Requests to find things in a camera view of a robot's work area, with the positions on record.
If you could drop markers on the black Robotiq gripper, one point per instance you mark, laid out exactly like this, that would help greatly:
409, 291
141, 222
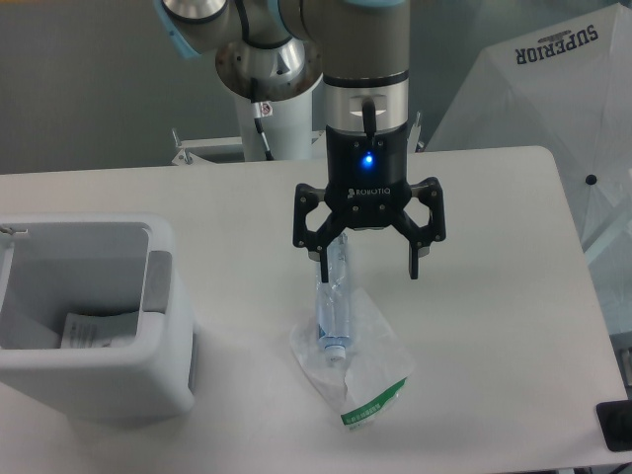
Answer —
368, 180

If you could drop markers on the crushed clear plastic bottle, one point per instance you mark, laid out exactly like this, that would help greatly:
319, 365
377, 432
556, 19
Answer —
333, 303

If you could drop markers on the white green plastic bag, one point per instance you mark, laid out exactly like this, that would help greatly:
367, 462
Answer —
368, 381

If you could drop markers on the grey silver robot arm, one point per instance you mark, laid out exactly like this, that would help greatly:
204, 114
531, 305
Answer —
361, 51

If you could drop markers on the white plastic trash can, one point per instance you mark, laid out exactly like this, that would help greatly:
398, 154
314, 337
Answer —
99, 264

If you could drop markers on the white Superior umbrella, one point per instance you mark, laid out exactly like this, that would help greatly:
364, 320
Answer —
566, 88

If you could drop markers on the white paper in bin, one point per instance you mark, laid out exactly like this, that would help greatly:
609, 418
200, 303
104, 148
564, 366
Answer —
78, 332

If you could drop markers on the black device at table edge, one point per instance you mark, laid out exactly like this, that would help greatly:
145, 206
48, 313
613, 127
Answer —
615, 422

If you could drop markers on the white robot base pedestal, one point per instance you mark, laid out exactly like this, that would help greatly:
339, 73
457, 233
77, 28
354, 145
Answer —
284, 128

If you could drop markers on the white metal base frame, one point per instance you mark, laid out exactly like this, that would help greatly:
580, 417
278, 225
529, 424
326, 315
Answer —
230, 149

